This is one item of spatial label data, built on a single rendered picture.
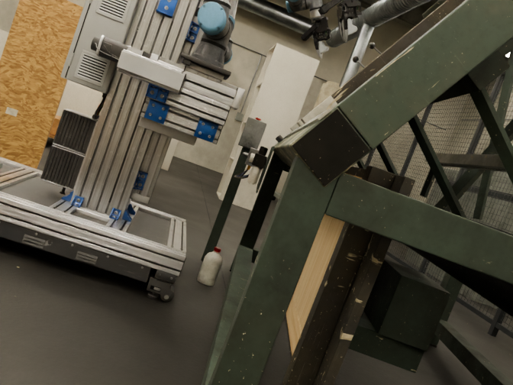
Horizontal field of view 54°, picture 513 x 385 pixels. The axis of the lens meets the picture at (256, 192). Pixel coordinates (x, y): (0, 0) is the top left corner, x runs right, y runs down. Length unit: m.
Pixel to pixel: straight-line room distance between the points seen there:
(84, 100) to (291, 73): 2.56
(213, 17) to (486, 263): 1.48
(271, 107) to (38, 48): 3.34
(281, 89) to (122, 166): 4.19
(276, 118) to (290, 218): 5.44
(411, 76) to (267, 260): 0.45
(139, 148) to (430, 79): 1.69
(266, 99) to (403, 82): 5.41
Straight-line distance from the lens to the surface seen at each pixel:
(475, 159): 1.92
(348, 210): 1.01
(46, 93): 3.83
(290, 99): 6.46
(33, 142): 3.86
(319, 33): 2.90
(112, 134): 2.49
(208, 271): 2.73
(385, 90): 1.02
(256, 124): 3.08
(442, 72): 1.06
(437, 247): 1.07
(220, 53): 2.30
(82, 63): 2.46
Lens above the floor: 0.78
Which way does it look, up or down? 5 degrees down
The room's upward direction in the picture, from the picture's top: 21 degrees clockwise
